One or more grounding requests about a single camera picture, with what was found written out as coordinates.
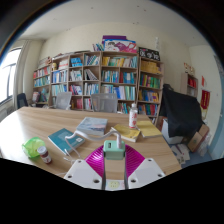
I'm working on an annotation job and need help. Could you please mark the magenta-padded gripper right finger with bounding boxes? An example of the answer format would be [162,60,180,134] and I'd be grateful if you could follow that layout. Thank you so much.
[123,145,167,191]

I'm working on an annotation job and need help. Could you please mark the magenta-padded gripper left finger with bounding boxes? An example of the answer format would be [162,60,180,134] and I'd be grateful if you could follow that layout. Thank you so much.
[63,144,108,192]

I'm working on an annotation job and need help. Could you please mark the mint green charger block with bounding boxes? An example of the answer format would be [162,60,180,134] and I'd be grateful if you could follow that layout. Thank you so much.
[102,139,126,161]

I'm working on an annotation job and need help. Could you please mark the thick white charger cable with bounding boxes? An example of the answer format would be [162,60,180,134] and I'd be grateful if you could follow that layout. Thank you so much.
[64,129,124,158]

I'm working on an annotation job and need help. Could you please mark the thick yellow book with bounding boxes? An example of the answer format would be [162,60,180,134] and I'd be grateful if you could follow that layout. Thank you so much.
[110,123,142,144]

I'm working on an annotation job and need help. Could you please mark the scattered papers on floor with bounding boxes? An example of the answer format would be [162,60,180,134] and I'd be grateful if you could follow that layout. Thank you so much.
[170,143,192,165]

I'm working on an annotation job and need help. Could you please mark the thin yellow book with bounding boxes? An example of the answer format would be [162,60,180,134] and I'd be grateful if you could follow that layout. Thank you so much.
[136,119,164,139]

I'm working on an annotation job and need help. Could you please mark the teal book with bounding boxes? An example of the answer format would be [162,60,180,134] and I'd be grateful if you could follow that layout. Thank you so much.
[47,128,86,156]

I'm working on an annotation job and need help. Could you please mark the white box under cloth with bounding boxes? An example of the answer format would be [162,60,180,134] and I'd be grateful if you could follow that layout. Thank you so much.
[161,118,184,146]

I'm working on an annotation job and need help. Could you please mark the grey-blue book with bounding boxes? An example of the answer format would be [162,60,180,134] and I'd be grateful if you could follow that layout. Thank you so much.
[75,116,109,137]

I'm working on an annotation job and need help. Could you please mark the small red white-capped bottle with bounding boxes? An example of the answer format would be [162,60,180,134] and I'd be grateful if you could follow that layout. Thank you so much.
[36,145,53,165]

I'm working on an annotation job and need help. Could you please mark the white bottle with red label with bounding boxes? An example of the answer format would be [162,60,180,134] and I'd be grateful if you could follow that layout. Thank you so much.
[128,102,139,130]

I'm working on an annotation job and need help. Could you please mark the green plastic container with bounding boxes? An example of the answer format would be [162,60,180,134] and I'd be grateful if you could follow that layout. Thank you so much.
[21,136,47,159]

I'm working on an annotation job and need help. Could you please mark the brown cardboard box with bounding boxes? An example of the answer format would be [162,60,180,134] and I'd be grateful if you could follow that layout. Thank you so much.
[187,123,211,154]

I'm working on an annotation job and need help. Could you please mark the grey mesh office chair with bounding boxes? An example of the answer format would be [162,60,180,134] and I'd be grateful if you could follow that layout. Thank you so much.
[53,91,73,111]
[90,92,119,114]

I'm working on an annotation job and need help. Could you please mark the black cloth cover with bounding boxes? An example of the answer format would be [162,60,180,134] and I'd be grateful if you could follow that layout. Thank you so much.
[159,83,205,141]

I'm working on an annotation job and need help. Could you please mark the red hanging banner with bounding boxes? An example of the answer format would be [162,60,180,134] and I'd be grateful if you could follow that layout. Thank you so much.
[200,89,212,111]

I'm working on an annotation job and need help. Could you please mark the wooden bookshelf unit with books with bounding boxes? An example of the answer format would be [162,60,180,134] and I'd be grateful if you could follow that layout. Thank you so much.
[31,34,165,118]

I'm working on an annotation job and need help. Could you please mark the black office chair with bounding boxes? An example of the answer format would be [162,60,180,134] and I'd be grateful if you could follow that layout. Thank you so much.
[16,92,30,109]

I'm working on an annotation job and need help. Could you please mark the window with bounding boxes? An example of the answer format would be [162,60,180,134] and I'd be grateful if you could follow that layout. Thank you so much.
[0,47,22,105]

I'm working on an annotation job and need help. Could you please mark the thin white coiled cable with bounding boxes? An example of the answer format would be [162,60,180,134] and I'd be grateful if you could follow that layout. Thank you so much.
[62,148,76,164]

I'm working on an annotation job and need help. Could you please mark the small wooden wall shelf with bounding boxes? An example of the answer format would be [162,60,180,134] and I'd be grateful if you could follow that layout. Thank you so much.
[179,71,200,99]

